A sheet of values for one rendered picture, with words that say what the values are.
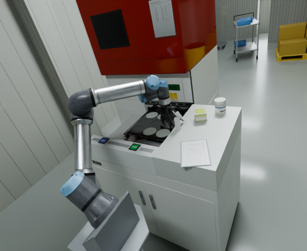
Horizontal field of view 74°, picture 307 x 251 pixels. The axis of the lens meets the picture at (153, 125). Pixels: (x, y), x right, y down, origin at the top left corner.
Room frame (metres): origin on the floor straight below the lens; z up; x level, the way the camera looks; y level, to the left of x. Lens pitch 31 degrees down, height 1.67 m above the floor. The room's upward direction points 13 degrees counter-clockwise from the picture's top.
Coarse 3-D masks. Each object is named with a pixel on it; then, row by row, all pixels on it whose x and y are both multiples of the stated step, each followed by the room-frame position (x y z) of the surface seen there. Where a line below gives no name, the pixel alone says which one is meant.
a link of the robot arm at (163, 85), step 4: (160, 80) 1.19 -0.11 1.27; (164, 80) 1.18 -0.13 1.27; (160, 84) 1.15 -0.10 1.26; (164, 84) 1.16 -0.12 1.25; (160, 88) 1.15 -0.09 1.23; (164, 88) 1.15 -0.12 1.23; (160, 92) 1.14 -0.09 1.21; (164, 92) 1.15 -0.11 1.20; (168, 92) 1.17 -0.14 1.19; (160, 96) 1.16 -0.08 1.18; (164, 96) 1.15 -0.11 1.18; (168, 96) 1.16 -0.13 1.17
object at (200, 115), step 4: (204, 108) 1.15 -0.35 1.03; (196, 112) 1.12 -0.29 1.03; (200, 112) 1.11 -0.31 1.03; (204, 112) 1.10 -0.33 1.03; (196, 116) 1.10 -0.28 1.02; (200, 116) 1.09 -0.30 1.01; (204, 116) 1.09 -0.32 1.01; (196, 120) 1.10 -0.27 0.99; (200, 120) 1.09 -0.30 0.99; (204, 120) 1.09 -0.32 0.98
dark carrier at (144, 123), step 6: (180, 114) 1.38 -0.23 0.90; (144, 120) 1.43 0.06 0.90; (150, 120) 1.40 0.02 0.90; (156, 120) 1.38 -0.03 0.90; (138, 126) 1.35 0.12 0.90; (144, 126) 1.32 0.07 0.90; (150, 126) 1.30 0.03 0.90; (156, 126) 1.28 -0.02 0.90; (162, 126) 1.26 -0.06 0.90; (174, 126) 1.23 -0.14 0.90; (132, 132) 1.28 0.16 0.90; (138, 132) 1.26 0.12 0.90; (162, 138) 1.11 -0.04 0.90
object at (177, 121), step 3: (177, 111) 1.07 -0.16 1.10; (174, 114) 1.08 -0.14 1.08; (177, 114) 1.08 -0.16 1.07; (177, 117) 1.09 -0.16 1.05; (180, 117) 1.10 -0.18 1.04; (174, 120) 1.08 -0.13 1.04; (177, 120) 1.07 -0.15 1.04; (174, 123) 1.08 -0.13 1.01; (177, 123) 1.07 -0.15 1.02; (177, 126) 1.07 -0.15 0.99; (180, 126) 1.08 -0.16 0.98; (177, 129) 1.07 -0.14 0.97
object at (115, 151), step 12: (96, 144) 1.14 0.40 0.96; (108, 144) 1.10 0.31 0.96; (120, 144) 1.08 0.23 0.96; (144, 144) 1.01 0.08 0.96; (96, 156) 1.17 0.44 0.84; (108, 156) 1.09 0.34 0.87; (120, 156) 1.03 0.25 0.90; (132, 156) 0.96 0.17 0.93; (144, 156) 0.91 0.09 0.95; (144, 168) 0.92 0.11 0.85
